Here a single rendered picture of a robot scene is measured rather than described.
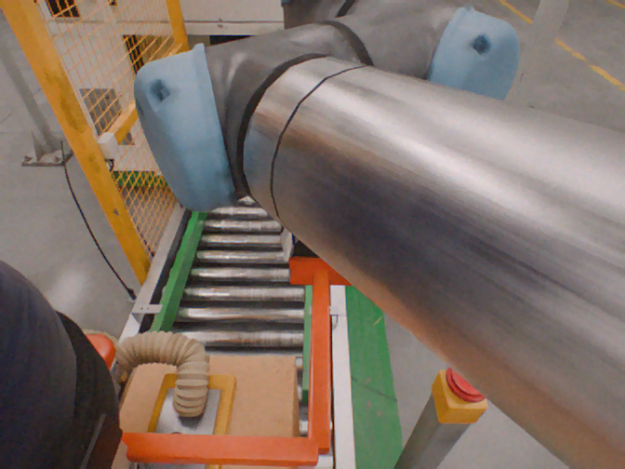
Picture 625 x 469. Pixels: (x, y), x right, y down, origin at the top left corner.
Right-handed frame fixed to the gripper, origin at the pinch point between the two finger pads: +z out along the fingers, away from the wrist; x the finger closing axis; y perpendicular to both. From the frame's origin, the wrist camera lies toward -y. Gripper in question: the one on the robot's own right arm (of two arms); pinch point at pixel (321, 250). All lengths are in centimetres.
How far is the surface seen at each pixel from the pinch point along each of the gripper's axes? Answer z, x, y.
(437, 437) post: 39.3, 22.9, 11.9
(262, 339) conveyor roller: 70, -17, -27
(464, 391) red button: 20.2, 22.9, 11.1
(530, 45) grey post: 43, 133, -217
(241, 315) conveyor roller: 70, -25, -35
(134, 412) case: 29.4, -32.1, 11.5
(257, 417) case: 29.3, -10.6, 12.1
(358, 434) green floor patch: 124, 17, -16
